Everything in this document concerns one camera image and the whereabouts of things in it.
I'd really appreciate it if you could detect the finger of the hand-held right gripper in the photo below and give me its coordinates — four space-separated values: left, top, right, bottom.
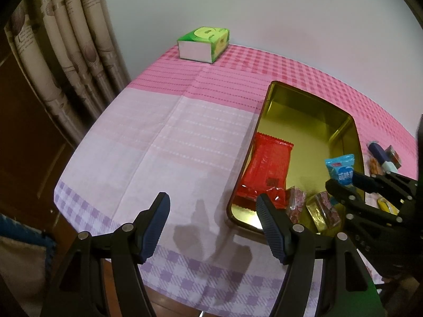
352 170 422 211
325 179 406 224

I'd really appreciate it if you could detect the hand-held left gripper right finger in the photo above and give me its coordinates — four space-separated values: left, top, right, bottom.
256 193 387 317

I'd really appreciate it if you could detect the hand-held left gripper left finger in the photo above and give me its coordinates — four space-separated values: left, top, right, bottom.
40 192 171 317

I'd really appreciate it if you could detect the clear peanut packet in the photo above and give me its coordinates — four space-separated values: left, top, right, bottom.
367 156 382 175

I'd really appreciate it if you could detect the yellow snack packet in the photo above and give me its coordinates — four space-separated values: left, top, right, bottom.
377 196 402 215

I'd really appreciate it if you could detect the blue candy packet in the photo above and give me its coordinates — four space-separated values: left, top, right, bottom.
324 153 357 189

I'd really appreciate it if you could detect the dark blue snack packet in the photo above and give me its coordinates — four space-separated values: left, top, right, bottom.
368 141 387 162

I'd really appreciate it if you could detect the sesame block packet red label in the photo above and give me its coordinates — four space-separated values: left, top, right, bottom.
384 145 402 170

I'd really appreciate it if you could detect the red snack packet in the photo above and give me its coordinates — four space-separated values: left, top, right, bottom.
236 132 295 210

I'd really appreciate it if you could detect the dark red gold tin box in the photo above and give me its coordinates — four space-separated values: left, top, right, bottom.
226 80 366 236

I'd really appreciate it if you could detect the pink checked tablecloth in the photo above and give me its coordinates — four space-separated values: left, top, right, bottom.
54 41 419 317

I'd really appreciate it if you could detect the blue-trimmed grey cushion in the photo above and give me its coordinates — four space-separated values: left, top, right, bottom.
0 215 55 304

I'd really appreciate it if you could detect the brown wooden cabinet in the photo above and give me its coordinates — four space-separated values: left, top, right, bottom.
0 33 78 241

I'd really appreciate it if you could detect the green tissue box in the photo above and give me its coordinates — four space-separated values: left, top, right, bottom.
177 26 229 64

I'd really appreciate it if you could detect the beige patterned curtain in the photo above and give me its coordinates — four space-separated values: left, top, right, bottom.
5 0 133 146

